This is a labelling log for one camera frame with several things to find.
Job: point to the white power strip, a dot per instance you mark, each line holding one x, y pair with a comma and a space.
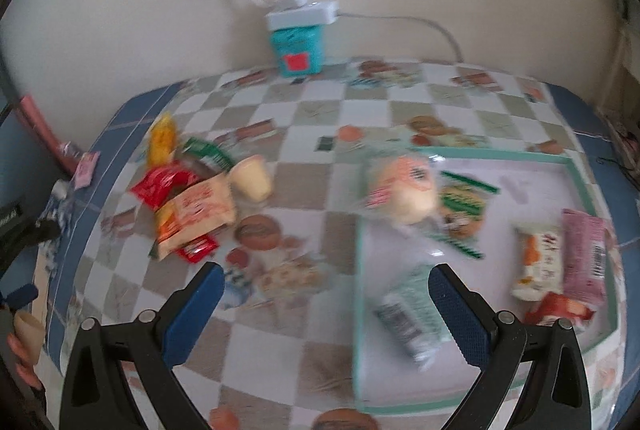
302, 14

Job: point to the yellow snack packet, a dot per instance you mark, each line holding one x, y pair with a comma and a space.
162, 142

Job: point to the white orange snack packet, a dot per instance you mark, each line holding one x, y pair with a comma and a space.
540, 260

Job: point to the pink long snack packet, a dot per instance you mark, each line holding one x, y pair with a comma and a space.
585, 255

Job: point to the teal cardboard tray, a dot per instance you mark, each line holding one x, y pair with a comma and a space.
530, 195

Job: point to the teal tin box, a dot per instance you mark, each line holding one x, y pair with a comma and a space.
297, 47

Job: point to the cream jelly cup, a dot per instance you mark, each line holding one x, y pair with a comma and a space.
252, 180

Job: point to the cream orange bread packet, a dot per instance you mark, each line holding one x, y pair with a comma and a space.
200, 210

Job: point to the crumpled blue white wrapper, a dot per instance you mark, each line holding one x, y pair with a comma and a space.
57, 205

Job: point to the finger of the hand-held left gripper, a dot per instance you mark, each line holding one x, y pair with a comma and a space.
45, 230
20, 296

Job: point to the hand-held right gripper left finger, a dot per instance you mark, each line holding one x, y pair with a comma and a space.
192, 310

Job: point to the bright red snack packet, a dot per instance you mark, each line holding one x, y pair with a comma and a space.
160, 185

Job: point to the pale green striped packet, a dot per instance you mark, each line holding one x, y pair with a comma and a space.
405, 310

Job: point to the red board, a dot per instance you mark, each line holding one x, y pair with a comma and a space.
37, 122

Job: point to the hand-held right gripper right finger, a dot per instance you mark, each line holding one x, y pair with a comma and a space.
460, 310

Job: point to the round bun clear packet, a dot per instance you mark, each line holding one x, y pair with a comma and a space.
405, 195

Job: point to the person's left hand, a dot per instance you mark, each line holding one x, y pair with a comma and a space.
16, 344

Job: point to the checkered printed tablecloth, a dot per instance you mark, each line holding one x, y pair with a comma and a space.
300, 190

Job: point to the green cow-print bun packet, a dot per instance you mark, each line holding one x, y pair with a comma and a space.
462, 207

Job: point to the small pink candy packet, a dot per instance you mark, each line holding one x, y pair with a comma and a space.
86, 169

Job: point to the dark green snack packet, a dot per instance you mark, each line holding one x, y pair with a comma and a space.
207, 154

